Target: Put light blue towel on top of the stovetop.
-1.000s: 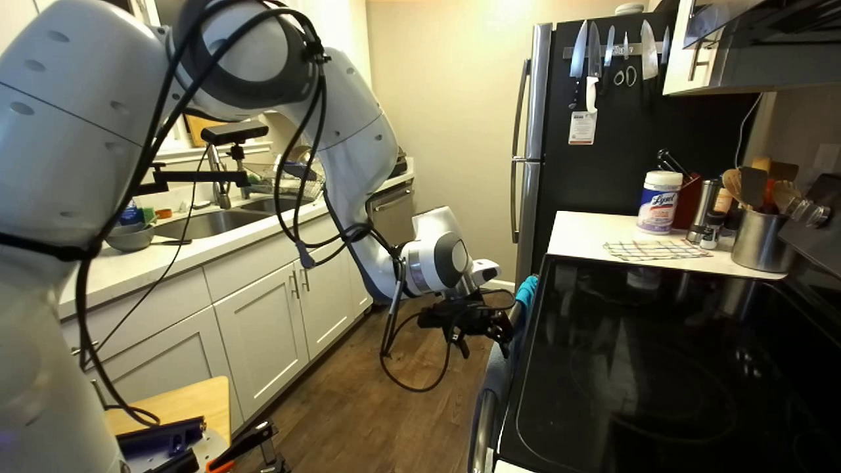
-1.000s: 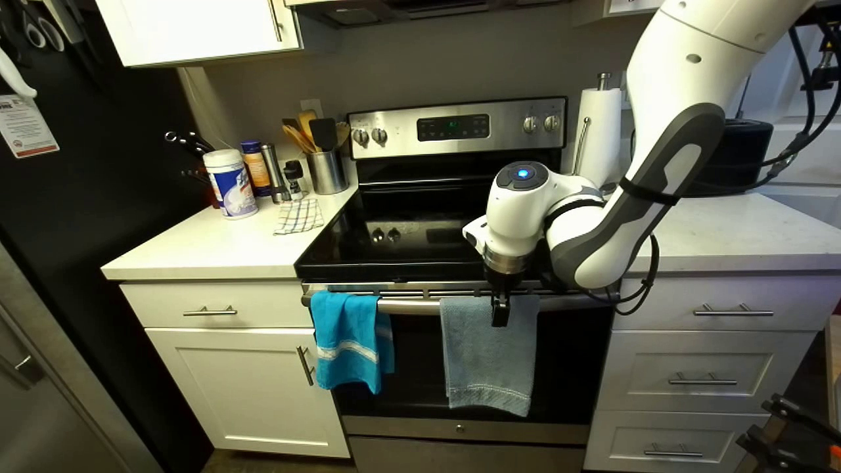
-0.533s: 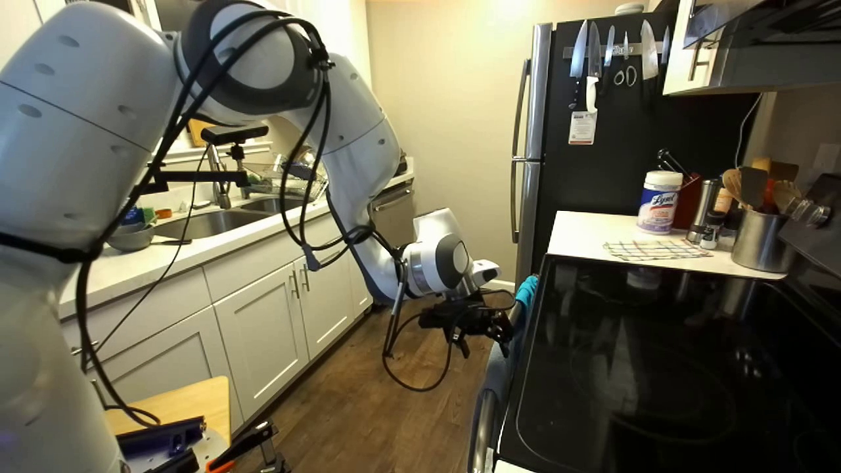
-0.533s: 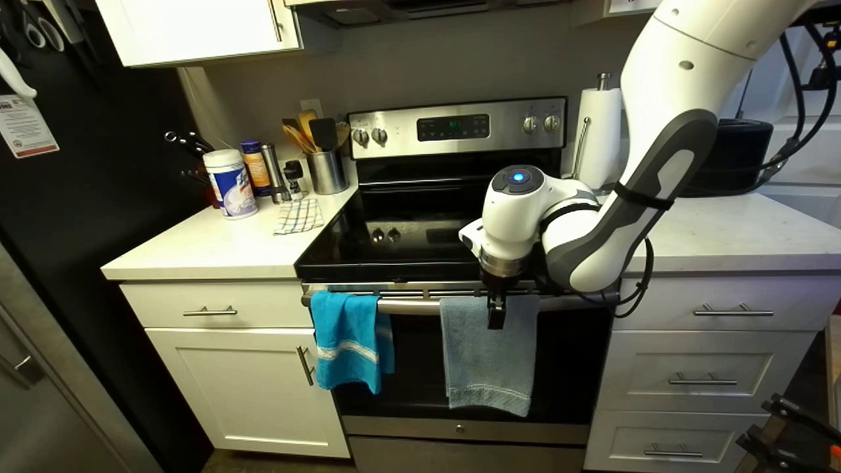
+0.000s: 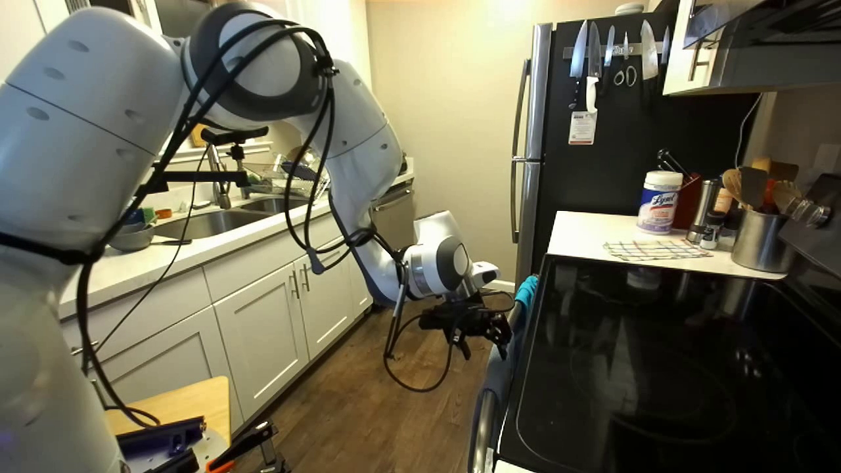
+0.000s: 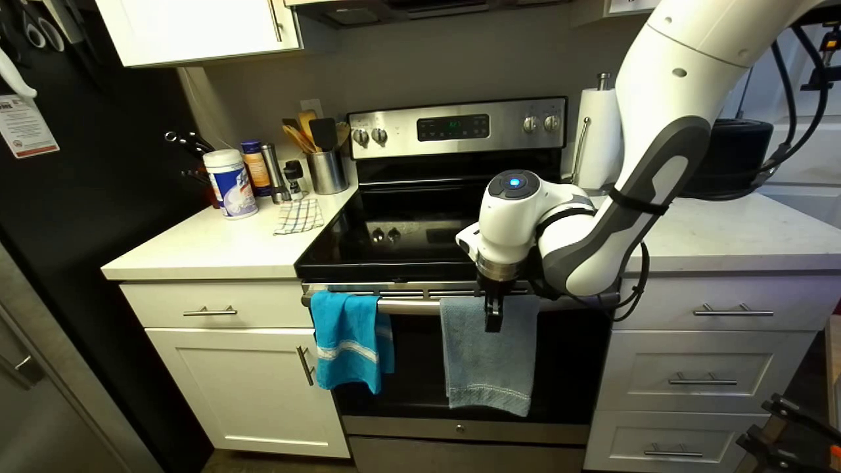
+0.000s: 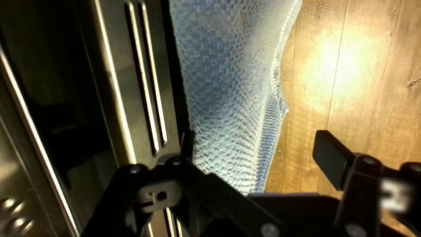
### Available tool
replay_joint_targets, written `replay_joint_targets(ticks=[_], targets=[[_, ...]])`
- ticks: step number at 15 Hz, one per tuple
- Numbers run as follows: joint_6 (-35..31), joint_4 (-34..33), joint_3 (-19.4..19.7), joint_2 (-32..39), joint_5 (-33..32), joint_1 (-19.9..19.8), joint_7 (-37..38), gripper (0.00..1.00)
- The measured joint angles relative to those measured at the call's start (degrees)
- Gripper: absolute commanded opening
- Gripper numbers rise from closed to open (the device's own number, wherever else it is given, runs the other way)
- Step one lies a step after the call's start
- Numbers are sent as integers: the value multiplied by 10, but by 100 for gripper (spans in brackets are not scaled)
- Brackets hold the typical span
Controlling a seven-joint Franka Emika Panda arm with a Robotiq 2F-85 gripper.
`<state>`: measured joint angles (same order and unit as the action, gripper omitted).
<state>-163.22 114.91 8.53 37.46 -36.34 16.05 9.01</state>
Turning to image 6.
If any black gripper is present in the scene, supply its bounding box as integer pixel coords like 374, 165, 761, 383
475, 260, 520, 336

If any dark range hood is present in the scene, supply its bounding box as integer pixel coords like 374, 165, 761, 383
285, 0, 562, 27

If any white plastic hook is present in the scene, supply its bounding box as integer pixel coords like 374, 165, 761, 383
0, 48, 40, 101

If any bright blue striped towel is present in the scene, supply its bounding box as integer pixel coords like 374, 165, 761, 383
309, 289, 397, 396

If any small shaker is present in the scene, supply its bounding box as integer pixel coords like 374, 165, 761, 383
282, 156, 315, 200

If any white cabinet with drawers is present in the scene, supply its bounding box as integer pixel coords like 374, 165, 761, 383
583, 271, 841, 473

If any black clamp mount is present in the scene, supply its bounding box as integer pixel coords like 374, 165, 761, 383
799, 24, 841, 93

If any white cabinet with door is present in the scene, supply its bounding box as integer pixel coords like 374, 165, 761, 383
118, 279, 353, 461

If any black stainless steel stove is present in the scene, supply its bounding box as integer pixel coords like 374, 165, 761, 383
295, 95, 627, 473

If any orange spice bottle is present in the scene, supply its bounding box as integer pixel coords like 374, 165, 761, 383
239, 139, 273, 197

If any steel utensil holder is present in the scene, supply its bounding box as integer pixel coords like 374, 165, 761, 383
311, 148, 348, 197

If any black refrigerator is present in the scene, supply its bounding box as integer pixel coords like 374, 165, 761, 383
0, 0, 218, 473

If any steel oven door handle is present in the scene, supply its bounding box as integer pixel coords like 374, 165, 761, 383
299, 291, 620, 319

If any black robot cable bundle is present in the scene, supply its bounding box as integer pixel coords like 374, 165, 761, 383
609, 20, 837, 323

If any black stand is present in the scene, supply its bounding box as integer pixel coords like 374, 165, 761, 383
733, 392, 841, 473

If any slim steel bottle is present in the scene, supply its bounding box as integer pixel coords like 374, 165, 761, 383
264, 143, 288, 204

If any yellow spatula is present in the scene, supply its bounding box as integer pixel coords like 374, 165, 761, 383
298, 107, 320, 152

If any white wall cabinet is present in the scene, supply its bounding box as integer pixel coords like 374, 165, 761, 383
92, 0, 306, 70

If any black spatula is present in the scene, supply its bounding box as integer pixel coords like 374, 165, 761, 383
311, 116, 341, 156

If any wooden spoon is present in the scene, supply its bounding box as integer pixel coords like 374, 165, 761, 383
282, 116, 315, 157

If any white paper towel roll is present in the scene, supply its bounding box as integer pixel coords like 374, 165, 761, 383
573, 70, 629, 194

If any white wipes canister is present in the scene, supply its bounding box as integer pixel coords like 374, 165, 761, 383
202, 148, 261, 218

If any light blue towel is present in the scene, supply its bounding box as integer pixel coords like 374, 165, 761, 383
439, 295, 541, 421

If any white checkered trivet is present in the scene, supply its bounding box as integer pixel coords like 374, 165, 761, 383
272, 191, 328, 236

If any red white paper notice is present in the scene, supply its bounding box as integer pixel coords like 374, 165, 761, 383
0, 90, 64, 162

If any black countertop appliance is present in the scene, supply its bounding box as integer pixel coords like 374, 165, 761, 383
680, 118, 775, 200

